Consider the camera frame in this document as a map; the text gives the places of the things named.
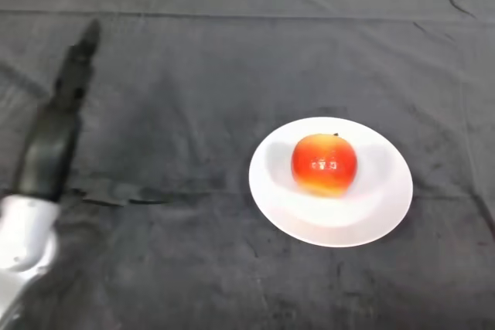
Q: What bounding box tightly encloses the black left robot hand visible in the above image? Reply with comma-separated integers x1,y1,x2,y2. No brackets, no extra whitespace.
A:
15,19,171,208

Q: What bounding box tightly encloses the red yellow apple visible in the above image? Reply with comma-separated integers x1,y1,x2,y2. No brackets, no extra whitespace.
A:
290,132,359,197

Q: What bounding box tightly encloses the black cloth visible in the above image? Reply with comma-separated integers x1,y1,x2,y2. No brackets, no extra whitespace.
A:
0,0,495,330

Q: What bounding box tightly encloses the white round plate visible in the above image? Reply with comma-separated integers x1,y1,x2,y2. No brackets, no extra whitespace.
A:
248,116,414,248

